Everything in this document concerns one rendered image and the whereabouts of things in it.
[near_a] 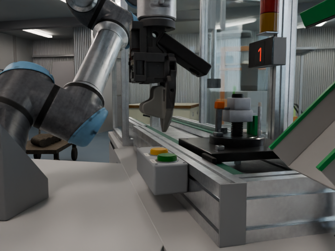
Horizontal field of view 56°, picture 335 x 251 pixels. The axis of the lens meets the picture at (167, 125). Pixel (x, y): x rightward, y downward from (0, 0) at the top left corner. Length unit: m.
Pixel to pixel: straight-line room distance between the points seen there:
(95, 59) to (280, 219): 0.63
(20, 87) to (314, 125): 0.59
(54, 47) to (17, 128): 11.04
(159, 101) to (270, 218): 0.28
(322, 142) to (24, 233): 0.49
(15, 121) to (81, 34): 8.17
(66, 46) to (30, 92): 10.74
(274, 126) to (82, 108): 0.52
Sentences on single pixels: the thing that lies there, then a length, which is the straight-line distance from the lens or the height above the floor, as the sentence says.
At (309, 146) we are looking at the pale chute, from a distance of 0.50.
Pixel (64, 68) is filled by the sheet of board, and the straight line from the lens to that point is 11.05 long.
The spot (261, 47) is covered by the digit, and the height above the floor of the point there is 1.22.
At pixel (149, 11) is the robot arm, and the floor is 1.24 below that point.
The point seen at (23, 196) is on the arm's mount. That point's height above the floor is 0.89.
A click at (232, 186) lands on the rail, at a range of 0.50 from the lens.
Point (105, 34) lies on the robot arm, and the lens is 1.01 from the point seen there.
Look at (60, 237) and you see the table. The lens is 0.58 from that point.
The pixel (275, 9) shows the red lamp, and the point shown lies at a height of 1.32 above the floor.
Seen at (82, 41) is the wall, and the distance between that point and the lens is 8.81.
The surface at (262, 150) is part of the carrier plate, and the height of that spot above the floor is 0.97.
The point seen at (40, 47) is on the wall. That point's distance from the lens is 12.04.
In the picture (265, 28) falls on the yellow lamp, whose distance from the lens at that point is 0.92.
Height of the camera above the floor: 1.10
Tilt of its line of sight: 6 degrees down
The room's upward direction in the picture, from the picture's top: straight up
